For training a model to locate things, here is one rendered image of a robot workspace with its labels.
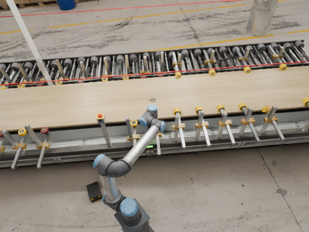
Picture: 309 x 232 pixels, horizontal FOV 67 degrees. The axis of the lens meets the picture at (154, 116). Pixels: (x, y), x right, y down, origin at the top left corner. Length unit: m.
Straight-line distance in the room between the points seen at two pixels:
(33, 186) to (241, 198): 2.72
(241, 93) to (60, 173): 2.64
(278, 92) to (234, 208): 1.51
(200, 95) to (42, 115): 1.90
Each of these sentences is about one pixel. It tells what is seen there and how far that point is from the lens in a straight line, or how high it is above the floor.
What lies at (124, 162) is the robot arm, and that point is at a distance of 1.74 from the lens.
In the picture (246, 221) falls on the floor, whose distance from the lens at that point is 3.21.
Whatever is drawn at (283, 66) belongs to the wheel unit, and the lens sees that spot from 3.57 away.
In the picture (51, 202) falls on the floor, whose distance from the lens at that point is 3.45.
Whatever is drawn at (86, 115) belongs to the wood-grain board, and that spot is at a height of 0.90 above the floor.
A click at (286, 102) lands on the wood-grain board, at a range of 3.16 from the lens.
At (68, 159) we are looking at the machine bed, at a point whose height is 0.16.
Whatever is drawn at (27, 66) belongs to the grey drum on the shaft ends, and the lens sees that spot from 4.05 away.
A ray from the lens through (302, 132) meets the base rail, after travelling 3.21.
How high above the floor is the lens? 2.93
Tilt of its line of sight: 49 degrees down
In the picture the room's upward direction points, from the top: 3 degrees counter-clockwise
